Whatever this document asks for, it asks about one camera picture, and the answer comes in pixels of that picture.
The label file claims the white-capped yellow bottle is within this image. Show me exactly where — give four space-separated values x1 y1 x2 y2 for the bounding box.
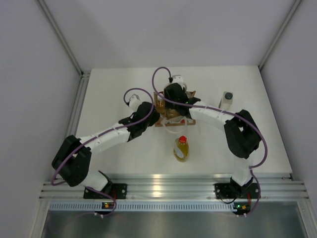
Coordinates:
156 93 166 115
165 109 179 119

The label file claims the burlap watermelon print canvas bag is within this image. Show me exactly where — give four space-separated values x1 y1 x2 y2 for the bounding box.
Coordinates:
154 91 196 134

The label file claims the grey-capped clear bottle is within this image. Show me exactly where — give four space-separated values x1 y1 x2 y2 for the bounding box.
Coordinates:
218 91 233 111

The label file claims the red-capped yellow bottle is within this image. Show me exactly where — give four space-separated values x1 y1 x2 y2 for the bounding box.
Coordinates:
173 135 189 162

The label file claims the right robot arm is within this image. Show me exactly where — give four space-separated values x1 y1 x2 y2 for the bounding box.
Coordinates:
163 83 264 198

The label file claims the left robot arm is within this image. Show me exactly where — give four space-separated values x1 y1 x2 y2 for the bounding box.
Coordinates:
52 102 160 198

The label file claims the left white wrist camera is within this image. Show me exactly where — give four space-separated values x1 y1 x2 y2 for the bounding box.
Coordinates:
127 94 142 112

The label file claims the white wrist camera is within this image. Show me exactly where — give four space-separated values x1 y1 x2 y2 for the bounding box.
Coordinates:
169 75 184 87
127 94 142 112

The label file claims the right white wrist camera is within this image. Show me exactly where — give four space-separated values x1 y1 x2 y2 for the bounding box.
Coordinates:
169 75 184 87

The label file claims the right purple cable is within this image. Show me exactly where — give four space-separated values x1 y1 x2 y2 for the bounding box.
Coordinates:
151 66 268 171

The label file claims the purple cable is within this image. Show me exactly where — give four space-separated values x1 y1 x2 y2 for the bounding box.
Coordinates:
51 88 154 186
151 66 268 171

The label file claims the left aluminium frame post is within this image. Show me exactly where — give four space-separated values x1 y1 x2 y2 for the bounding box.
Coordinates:
34 0 85 77

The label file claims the aluminium frame post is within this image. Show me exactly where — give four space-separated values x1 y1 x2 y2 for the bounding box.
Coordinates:
258 0 304 71
34 0 85 77

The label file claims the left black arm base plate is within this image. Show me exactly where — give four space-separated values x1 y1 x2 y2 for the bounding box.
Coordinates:
83 183 128 200

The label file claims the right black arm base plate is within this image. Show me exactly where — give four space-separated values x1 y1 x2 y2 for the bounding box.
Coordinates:
214 183 260 200

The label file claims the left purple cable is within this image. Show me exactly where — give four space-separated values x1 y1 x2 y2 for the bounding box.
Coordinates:
51 88 154 186

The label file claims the white slotted cable duct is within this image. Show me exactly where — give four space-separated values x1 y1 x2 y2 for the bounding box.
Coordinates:
48 201 253 212

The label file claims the aluminium mounting rail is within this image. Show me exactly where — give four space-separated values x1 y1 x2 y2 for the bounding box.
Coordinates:
38 173 310 203

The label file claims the right aluminium frame post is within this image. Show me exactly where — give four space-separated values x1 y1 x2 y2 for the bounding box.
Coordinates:
258 0 304 71

